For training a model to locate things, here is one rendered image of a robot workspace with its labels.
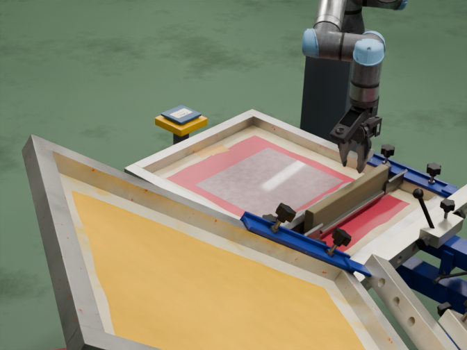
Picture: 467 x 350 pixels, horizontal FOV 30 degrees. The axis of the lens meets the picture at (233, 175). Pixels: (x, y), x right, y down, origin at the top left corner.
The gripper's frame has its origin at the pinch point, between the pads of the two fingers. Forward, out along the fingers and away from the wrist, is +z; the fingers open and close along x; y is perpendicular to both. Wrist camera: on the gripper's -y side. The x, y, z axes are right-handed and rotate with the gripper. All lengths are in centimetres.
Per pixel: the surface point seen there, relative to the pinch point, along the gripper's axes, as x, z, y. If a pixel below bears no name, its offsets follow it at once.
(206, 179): 42.9, 17.0, -12.0
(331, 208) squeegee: -1.4, 8.6, -9.7
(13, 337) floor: 122, 112, -35
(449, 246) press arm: -33.8, 8.7, -2.7
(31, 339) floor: 117, 112, -31
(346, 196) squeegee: -1.5, 7.6, -2.9
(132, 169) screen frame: 58, 14, -28
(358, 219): -3.0, 17.1, 2.7
